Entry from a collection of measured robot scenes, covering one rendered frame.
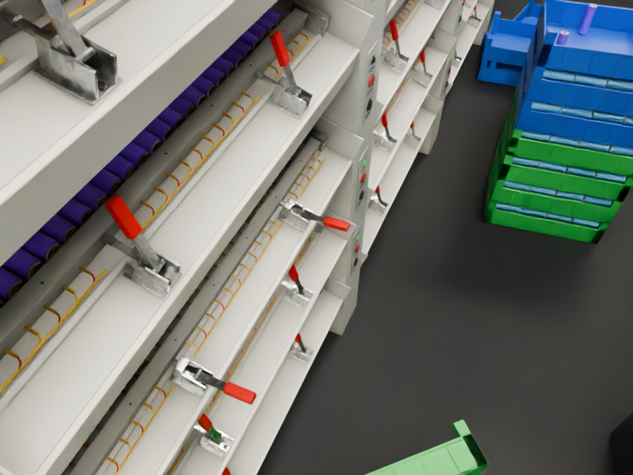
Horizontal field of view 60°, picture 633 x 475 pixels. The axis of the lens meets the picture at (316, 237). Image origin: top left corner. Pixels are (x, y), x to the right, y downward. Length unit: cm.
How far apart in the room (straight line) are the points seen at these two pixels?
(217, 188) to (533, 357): 97
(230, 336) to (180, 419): 11
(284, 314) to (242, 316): 23
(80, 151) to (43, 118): 3
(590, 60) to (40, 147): 112
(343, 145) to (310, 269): 23
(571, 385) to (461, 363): 24
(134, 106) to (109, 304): 18
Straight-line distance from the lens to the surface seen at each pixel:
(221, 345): 67
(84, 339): 47
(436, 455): 99
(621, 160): 144
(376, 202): 132
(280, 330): 90
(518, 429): 127
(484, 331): 136
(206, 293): 67
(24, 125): 34
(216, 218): 53
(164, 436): 63
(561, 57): 128
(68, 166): 34
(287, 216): 77
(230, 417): 84
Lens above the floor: 112
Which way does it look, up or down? 49 degrees down
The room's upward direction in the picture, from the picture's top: straight up
